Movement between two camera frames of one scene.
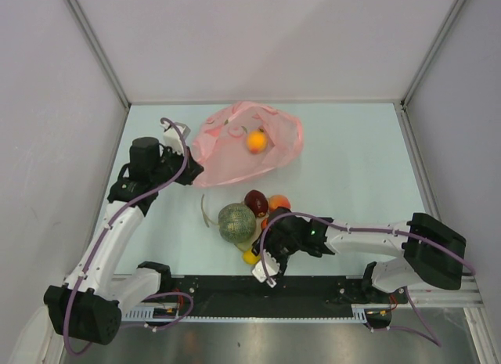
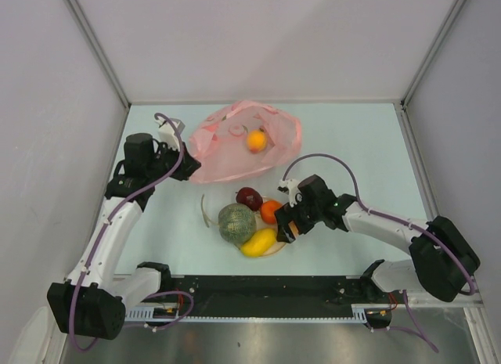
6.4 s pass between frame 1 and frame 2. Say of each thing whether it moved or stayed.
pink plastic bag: stayed
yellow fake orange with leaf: stayed
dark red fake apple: moved
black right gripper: moved
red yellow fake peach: moved
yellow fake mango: moved
